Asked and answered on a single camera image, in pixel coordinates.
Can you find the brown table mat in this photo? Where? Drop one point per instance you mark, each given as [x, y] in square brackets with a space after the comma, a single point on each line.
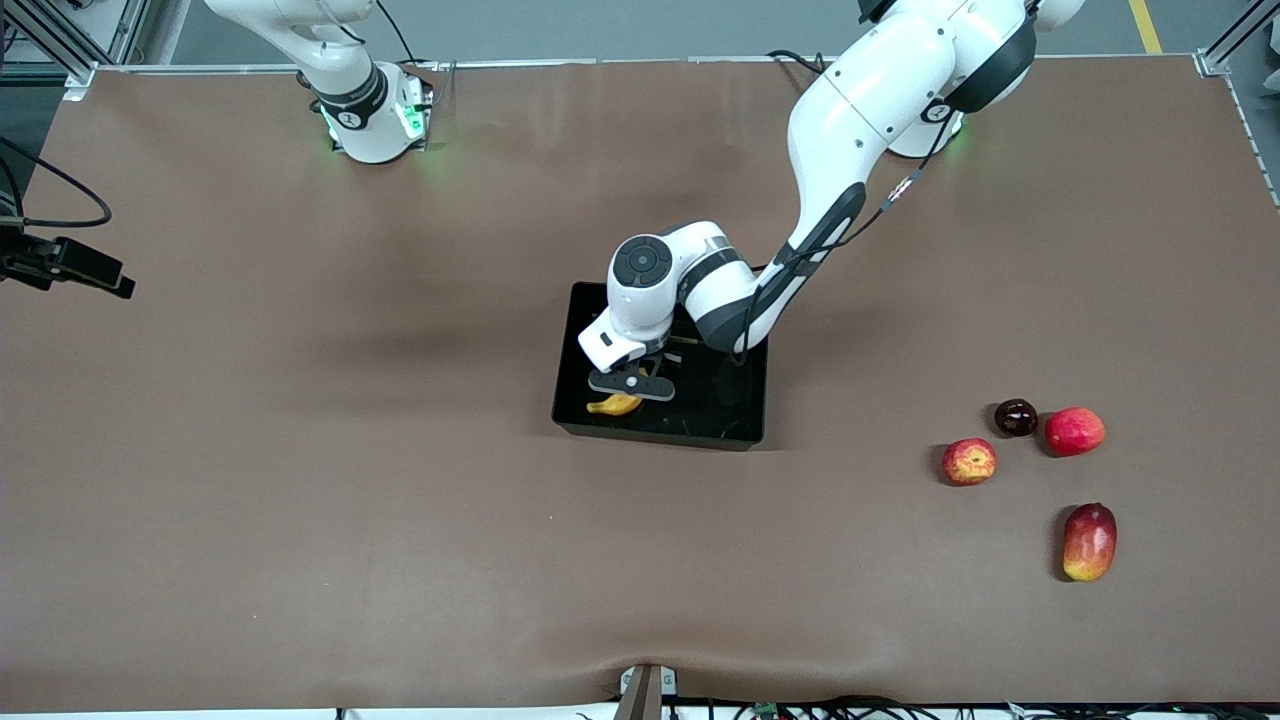
[300, 500]

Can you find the yellow banana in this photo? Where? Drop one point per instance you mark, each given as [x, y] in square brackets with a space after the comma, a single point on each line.
[615, 405]

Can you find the red yellow mango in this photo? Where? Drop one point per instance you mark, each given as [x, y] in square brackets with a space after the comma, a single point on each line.
[1090, 540]

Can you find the pink red round fruit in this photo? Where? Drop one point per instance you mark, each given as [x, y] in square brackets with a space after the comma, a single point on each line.
[1075, 432]

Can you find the dark purple plum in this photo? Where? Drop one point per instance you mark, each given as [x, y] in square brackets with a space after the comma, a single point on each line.
[1016, 418]

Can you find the black plastic box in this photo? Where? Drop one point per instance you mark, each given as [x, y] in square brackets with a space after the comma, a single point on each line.
[720, 420]

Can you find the red yellow striped apple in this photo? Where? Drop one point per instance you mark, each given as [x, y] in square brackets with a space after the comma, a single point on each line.
[970, 462]

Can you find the grey table edge bracket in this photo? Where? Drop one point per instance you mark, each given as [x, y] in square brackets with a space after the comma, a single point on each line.
[645, 695]

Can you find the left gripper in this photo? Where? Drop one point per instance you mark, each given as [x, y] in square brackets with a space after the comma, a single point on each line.
[675, 349]

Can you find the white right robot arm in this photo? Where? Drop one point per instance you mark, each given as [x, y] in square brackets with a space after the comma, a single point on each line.
[365, 120]

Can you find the aluminium frame strut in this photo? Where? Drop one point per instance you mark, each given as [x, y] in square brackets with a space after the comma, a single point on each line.
[70, 60]
[1225, 50]

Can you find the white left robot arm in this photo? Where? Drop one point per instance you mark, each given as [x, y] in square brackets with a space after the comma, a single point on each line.
[860, 100]

